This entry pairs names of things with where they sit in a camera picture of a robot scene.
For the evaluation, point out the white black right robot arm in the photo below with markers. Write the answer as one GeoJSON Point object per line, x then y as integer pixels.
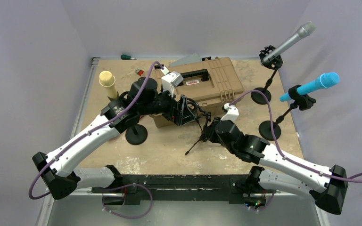
{"type": "Point", "coordinates": [326, 185]}

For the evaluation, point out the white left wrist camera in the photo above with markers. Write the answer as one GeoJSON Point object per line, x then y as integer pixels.
{"type": "Point", "coordinates": [170, 80]}

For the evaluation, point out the black clip stand for blue microphone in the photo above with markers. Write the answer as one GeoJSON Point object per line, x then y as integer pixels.
{"type": "Point", "coordinates": [303, 102]}

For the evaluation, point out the red small tool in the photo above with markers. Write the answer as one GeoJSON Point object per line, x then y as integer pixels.
{"type": "Point", "coordinates": [139, 72]}

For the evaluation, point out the black tripod shock mount stand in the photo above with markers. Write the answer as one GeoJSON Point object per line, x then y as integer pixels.
{"type": "Point", "coordinates": [208, 120]}

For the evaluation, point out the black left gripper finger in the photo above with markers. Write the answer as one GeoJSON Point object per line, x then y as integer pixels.
{"type": "Point", "coordinates": [185, 104]}
{"type": "Point", "coordinates": [187, 116]}

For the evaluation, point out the silver microphone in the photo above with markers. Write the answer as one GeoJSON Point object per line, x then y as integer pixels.
{"type": "Point", "coordinates": [302, 32]}

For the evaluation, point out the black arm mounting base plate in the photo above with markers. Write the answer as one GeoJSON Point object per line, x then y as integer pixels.
{"type": "Point", "coordinates": [234, 189]}

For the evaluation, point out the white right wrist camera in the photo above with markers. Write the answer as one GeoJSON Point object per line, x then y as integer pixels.
{"type": "Point", "coordinates": [231, 112]}

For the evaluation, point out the grey flat sheet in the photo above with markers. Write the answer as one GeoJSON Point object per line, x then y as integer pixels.
{"type": "Point", "coordinates": [193, 58]}

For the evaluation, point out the tan plastic tool case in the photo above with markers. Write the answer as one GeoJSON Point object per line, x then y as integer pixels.
{"type": "Point", "coordinates": [211, 82]}

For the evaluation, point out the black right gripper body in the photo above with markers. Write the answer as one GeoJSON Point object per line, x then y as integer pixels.
{"type": "Point", "coordinates": [212, 137]}

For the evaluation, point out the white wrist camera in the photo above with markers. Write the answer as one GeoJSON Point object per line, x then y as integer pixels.
{"type": "Point", "coordinates": [170, 80]}
{"type": "Point", "coordinates": [231, 112]}

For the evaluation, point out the blue microphone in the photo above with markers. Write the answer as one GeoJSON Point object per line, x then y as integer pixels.
{"type": "Point", "coordinates": [324, 81]}

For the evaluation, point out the green screwdriver handle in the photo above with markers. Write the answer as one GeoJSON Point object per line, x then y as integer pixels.
{"type": "Point", "coordinates": [126, 57]}

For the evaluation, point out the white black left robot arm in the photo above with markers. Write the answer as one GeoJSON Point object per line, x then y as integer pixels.
{"type": "Point", "coordinates": [60, 170]}

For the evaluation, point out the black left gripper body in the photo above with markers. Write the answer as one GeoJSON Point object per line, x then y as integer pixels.
{"type": "Point", "coordinates": [167, 108]}

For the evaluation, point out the cream yellow microphone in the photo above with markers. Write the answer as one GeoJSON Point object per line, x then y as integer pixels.
{"type": "Point", "coordinates": [107, 81]}

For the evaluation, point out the black stand for cream microphone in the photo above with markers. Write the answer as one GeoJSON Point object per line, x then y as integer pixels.
{"type": "Point", "coordinates": [135, 133]}

